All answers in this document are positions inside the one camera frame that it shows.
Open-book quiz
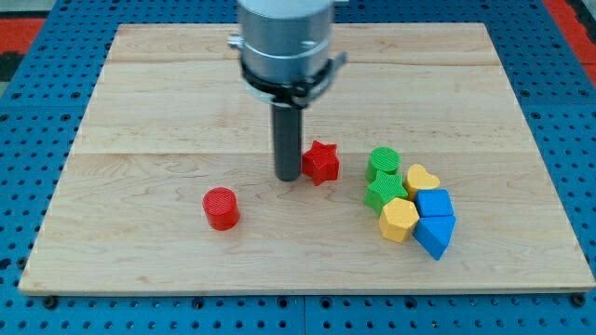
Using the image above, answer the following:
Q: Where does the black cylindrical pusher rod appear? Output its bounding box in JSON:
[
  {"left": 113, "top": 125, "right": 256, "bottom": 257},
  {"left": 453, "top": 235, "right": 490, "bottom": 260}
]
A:
[{"left": 271, "top": 106, "right": 303, "bottom": 181}]

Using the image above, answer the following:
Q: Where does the red cylinder block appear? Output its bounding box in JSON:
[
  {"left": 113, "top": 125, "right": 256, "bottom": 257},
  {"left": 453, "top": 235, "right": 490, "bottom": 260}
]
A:
[{"left": 202, "top": 187, "right": 240, "bottom": 231}]

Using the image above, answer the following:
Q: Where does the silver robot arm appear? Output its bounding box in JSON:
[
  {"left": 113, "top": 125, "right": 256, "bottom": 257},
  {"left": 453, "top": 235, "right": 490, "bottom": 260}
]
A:
[{"left": 228, "top": 0, "right": 347, "bottom": 181}]

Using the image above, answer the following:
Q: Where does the red star block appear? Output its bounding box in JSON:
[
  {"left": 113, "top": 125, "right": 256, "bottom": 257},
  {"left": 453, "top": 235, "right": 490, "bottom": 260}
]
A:
[{"left": 302, "top": 141, "right": 340, "bottom": 186}]

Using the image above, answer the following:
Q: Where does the green star block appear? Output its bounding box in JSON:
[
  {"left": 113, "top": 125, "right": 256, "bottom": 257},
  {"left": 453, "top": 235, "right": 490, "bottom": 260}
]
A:
[{"left": 364, "top": 171, "right": 409, "bottom": 216}]

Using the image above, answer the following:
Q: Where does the green cylinder block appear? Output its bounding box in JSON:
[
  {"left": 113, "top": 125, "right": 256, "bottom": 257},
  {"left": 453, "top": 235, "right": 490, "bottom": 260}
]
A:
[{"left": 365, "top": 147, "right": 401, "bottom": 182}]

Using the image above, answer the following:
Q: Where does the light wooden board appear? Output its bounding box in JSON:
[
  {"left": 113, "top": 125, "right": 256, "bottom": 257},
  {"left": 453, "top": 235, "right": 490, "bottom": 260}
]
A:
[{"left": 19, "top": 23, "right": 595, "bottom": 297}]

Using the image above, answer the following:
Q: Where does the yellow heart block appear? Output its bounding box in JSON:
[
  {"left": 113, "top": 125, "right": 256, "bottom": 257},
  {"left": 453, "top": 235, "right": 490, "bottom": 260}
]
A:
[{"left": 403, "top": 164, "right": 440, "bottom": 201}]

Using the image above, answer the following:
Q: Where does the yellow hexagon block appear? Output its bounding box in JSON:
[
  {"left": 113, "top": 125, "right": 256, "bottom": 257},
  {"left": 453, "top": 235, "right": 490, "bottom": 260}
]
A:
[{"left": 378, "top": 197, "right": 420, "bottom": 243}]

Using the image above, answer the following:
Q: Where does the blue cube block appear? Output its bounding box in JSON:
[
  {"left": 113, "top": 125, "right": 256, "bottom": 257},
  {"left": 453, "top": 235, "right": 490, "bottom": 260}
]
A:
[{"left": 414, "top": 189, "right": 454, "bottom": 217}]

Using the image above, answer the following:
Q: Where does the blue triangle block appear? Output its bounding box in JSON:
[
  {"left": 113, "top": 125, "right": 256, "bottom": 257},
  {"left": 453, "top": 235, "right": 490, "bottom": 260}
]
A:
[{"left": 413, "top": 216, "right": 456, "bottom": 261}]

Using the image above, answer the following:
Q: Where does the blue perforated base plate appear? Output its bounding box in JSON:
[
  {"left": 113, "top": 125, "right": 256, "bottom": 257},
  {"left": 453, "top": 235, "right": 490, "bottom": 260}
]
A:
[{"left": 1, "top": 0, "right": 595, "bottom": 334}]

